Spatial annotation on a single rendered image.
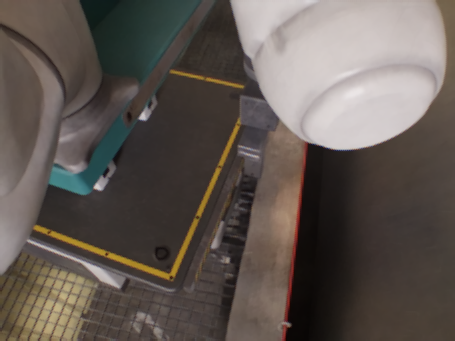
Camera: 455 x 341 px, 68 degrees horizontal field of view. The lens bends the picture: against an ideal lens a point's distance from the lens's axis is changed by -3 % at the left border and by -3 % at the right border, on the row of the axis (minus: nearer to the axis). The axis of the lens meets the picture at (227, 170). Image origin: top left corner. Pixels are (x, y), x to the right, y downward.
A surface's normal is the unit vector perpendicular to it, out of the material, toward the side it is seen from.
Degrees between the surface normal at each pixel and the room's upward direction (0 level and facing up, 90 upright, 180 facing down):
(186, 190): 0
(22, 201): 89
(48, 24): 72
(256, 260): 0
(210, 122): 0
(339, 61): 51
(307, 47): 59
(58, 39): 84
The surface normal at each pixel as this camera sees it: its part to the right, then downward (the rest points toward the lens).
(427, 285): -0.84, -0.44
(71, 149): 0.07, -0.35
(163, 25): -0.02, -0.56
